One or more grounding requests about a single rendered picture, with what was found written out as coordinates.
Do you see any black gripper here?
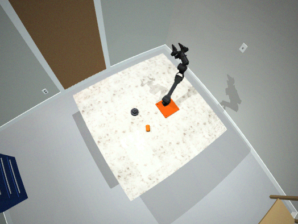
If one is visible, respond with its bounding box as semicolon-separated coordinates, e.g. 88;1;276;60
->
171;43;188;59

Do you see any dark grey round pedestal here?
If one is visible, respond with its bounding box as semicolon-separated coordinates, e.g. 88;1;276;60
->
131;108;139;116

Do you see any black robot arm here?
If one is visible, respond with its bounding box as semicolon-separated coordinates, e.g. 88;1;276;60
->
162;57;189;107

